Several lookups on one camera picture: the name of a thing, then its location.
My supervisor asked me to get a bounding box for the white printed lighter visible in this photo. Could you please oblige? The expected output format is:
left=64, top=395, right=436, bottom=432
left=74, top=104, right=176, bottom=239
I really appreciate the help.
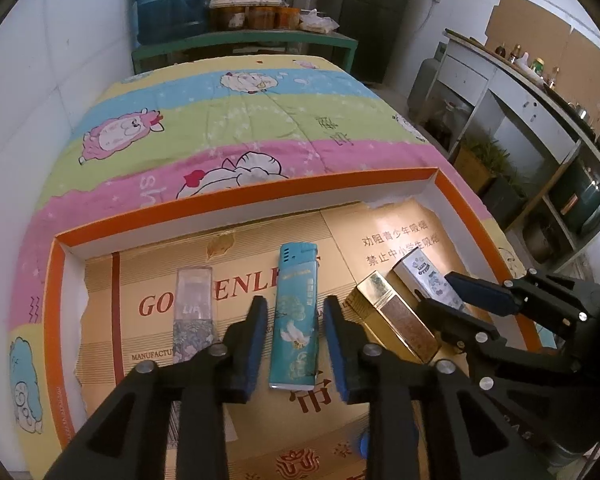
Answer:
left=392, top=247, right=466, bottom=313

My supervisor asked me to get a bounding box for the clear lighter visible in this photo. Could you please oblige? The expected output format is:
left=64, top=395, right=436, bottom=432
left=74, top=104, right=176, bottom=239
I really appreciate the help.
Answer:
left=172, top=266, right=216, bottom=365

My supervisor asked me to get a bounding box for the green planter box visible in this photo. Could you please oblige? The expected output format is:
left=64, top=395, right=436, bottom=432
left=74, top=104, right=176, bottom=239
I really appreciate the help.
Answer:
left=482, top=170, right=528, bottom=228

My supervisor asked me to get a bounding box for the blue water jug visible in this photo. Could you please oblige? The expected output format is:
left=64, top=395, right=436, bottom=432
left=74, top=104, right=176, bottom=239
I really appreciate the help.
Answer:
left=132, top=0, right=216, bottom=46

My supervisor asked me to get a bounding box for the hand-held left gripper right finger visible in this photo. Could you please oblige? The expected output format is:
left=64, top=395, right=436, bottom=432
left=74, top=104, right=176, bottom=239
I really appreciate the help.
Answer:
left=322, top=296, right=553, bottom=480

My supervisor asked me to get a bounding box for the metal pot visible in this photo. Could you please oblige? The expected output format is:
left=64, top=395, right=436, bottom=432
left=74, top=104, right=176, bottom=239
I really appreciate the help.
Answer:
left=522, top=220, right=563, bottom=263

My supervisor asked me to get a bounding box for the grey gas cylinder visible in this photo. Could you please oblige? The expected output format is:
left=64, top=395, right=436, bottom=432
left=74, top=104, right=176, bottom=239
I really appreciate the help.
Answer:
left=410, top=57, right=443, bottom=116

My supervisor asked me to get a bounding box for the teal lighter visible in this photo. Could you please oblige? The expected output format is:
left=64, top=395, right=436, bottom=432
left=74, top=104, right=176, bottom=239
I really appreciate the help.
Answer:
left=269, top=242, right=322, bottom=391

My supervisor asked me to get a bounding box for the white kitchen counter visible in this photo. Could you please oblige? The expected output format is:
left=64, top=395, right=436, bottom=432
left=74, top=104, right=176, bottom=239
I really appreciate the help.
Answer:
left=407, top=30, right=600, bottom=281

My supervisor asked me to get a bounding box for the glass jug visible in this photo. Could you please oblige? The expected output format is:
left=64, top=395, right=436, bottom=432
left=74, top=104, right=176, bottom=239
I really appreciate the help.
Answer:
left=427, top=101, right=468, bottom=148

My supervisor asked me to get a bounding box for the white plastic bag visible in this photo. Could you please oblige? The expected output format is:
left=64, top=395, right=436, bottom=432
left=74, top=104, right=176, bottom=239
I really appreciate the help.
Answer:
left=299, top=9, right=341, bottom=35

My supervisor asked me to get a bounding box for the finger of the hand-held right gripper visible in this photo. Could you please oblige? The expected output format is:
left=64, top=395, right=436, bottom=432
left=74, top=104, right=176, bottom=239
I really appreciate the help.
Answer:
left=446, top=269, right=600, bottom=336
left=419, top=301, right=576, bottom=396

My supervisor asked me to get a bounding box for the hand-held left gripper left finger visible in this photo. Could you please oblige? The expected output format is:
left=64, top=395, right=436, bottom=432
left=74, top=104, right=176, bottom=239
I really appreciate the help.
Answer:
left=42, top=296, right=268, bottom=480

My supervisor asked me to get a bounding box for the potted green plant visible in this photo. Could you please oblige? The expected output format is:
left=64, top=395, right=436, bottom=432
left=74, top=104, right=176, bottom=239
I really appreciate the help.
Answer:
left=452, top=132, right=506, bottom=193

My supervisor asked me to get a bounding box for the gold lighter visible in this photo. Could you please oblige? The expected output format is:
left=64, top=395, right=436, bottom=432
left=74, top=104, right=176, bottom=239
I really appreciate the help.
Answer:
left=355, top=270, right=441, bottom=363

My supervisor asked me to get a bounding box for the cardboard sheet on wall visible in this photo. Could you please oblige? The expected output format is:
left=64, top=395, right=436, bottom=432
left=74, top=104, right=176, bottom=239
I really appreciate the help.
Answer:
left=484, top=0, right=600, bottom=76

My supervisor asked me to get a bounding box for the orange rimmed cardboard tray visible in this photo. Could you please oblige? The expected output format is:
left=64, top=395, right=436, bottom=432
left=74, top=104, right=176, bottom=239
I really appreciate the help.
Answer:
left=42, top=166, right=561, bottom=480

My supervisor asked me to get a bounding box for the green pot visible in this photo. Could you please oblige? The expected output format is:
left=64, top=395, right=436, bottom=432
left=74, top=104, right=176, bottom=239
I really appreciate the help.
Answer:
left=550, top=160, right=600, bottom=236

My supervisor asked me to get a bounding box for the dark refrigerator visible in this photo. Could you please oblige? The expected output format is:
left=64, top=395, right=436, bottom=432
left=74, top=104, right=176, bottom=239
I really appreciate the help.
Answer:
left=325, top=0, right=421, bottom=83

